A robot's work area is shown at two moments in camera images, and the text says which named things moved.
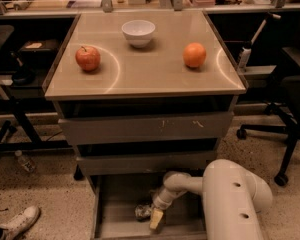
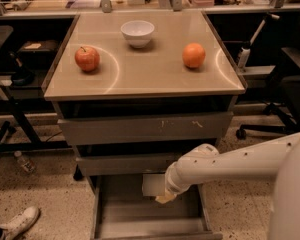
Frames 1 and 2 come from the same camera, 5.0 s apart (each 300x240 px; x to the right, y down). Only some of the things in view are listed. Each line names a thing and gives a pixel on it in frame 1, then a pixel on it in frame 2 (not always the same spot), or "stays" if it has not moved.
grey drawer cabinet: [140, 95] stays
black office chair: [290, 107] stays
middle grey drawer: [152, 164] stays
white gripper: [160, 202] -> [170, 187]
